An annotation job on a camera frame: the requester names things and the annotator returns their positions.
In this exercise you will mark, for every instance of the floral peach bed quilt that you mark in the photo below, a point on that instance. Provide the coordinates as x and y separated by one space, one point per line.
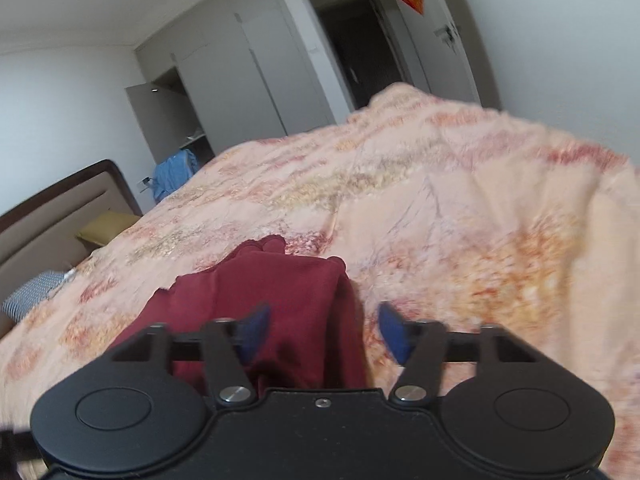
447 209

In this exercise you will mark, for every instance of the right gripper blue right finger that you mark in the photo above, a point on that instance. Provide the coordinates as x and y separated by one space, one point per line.
420 349

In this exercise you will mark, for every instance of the blue clothes pile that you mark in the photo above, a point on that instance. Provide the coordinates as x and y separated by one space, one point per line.
173 173

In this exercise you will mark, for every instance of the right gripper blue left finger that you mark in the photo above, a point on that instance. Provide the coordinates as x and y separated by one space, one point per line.
227 347

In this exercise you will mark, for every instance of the brown padded bed headboard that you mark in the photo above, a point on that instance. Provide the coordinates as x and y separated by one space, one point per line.
39 234

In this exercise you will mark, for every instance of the black door handle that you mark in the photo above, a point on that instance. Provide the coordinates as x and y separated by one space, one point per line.
448 33

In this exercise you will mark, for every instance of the white bedroom door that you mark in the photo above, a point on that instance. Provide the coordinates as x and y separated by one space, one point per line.
459 71

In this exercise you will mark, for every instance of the olive green pillow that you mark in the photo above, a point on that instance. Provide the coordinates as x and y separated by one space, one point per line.
103 229

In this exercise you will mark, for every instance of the grey built-in wardrobe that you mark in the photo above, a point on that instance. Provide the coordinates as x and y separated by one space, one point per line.
252 69

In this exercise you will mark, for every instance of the black white houndstooth pillow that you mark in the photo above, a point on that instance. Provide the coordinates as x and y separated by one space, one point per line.
28 295

